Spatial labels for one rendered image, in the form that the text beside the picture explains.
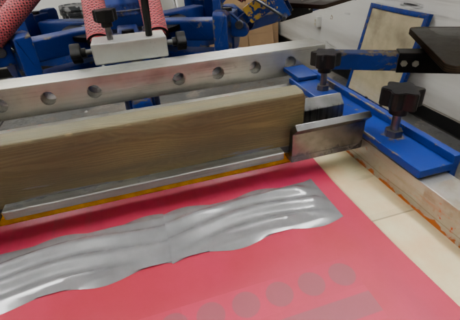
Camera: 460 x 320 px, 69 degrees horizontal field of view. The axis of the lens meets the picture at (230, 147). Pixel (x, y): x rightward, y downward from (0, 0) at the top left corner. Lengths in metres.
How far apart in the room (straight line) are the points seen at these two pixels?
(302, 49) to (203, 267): 0.44
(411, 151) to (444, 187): 0.05
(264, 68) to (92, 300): 0.45
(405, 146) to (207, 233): 0.24
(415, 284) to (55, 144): 0.34
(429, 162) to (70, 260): 0.37
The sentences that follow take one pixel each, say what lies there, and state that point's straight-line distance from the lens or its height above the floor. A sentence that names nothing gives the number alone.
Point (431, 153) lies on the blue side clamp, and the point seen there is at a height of 1.00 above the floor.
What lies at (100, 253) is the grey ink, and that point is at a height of 0.96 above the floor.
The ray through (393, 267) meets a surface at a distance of 0.34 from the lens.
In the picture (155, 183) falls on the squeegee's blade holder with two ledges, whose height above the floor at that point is 0.99.
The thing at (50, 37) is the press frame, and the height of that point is 1.02.
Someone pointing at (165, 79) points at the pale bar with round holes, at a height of 1.02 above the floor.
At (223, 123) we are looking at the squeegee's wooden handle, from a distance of 0.36.
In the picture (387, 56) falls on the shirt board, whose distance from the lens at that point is 1.05.
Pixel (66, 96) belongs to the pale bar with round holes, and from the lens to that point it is 0.59.
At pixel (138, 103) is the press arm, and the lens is 0.77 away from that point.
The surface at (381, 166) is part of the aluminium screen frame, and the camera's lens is 0.43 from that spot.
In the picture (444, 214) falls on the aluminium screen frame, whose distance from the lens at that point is 0.38.
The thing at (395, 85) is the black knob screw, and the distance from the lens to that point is 0.42.
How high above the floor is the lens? 1.20
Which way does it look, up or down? 31 degrees down
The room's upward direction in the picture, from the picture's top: 4 degrees counter-clockwise
